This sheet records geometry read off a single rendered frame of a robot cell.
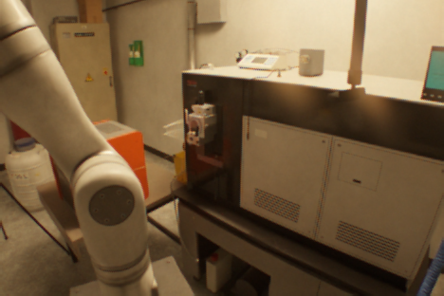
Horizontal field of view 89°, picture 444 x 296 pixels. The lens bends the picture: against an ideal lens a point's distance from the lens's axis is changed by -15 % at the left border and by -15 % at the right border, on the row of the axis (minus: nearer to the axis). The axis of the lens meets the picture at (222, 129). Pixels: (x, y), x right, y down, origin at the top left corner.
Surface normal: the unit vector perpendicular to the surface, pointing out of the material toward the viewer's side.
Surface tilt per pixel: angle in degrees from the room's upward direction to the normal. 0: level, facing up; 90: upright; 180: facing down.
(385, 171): 90
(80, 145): 107
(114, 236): 93
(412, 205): 90
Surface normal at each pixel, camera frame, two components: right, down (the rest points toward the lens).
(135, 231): 0.72, 0.26
